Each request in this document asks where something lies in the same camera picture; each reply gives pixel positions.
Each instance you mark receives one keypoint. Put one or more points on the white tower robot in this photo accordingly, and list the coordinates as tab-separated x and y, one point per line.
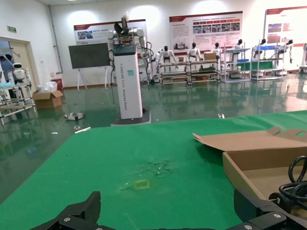
129	83

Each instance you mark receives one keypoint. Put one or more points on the white tube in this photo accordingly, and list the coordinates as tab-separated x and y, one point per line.
82	130

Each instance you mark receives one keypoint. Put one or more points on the beige door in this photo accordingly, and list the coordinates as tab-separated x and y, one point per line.
31	64

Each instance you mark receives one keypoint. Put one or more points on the green tablecloth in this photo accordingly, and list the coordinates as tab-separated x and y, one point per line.
120	148

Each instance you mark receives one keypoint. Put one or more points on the green exit sign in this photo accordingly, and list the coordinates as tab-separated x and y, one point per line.
11	29

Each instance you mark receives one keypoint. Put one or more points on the small brown carton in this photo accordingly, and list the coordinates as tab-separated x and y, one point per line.
209	55

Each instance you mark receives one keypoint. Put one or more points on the metal shelf racks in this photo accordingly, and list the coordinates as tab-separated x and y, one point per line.
268	70

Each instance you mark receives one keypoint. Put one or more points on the white scrap pile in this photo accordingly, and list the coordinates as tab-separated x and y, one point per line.
74	116

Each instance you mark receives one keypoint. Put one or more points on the open brown cardboard box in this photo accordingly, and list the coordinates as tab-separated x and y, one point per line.
251	158

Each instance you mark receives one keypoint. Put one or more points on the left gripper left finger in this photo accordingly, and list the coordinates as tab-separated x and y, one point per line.
79	215

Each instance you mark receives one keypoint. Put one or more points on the large open brown carton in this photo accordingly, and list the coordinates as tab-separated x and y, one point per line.
46	101

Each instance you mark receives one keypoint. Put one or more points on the red white wall poster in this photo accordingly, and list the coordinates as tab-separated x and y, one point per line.
187	31
96	33
287	26

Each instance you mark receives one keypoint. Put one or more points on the dark screen on stand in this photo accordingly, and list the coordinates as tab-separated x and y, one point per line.
88	55

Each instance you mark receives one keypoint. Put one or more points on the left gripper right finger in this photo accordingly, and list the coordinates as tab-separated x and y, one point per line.
259	213

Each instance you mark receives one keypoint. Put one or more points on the white black humanoid robot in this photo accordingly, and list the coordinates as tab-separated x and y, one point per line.
289	46
165	54
258	51
238	46
217	50
18	74
194	53

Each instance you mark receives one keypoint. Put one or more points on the metal tube rack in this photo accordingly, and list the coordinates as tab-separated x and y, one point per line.
236	70
204	71
173	72

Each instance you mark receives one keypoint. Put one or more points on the metal tube worktable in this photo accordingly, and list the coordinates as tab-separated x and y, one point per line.
21	86

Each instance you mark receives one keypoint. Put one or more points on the silver tower robot arm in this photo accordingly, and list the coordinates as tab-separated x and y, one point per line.
111	36
142	36

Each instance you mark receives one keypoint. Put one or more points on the clear plastic bags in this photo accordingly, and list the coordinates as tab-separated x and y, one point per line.
46	86

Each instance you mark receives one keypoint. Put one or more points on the red bin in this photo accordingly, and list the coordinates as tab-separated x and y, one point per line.
57	84

